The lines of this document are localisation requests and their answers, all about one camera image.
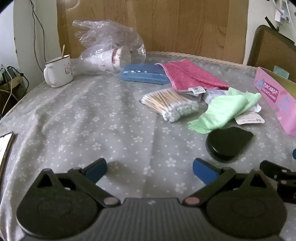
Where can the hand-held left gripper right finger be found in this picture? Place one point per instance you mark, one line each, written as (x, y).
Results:
(203, 170)

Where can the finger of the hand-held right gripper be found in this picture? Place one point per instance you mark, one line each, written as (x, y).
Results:
(294, 153)
(272, 168)

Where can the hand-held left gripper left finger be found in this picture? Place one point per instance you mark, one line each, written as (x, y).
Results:
(97, 169)

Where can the black rounded case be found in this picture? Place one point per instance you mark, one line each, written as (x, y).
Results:
(224, 143)

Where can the white paper tag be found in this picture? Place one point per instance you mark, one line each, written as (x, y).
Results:
(249, 119)

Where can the green cloth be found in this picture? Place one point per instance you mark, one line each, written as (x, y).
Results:
(222, 109)

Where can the pink tin box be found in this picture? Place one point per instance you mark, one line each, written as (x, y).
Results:
(272, 92)

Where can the pack of cotton swabs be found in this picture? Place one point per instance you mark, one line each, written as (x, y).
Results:
(168, 104)

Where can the white printed packet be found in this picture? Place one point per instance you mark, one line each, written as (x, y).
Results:
(215, 95)

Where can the pink cloth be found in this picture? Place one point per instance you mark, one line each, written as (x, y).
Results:
(189, 74)

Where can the blue glasses case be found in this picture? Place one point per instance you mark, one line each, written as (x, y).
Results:
(143, 74)

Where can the grey floral tablecloth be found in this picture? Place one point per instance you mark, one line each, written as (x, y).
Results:
(92, 111)

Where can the teal cup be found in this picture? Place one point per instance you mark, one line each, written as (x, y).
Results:
(281, 71)

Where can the white enamel mug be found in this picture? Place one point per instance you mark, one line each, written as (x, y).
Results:
(59, 71)

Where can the brown chair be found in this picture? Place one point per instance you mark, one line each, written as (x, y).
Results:
(270, 46)

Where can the wooden stick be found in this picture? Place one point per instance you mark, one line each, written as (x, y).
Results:
(63, 51)

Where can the black tape strips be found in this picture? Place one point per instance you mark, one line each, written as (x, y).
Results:
(269, 22)

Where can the clear plastic bag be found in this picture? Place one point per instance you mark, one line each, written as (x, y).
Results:
(104, 30)

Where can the white power strip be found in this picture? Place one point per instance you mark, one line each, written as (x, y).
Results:
(283, 11)

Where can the brown cardboard panel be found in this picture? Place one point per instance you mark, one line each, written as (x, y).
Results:
(161, 27)

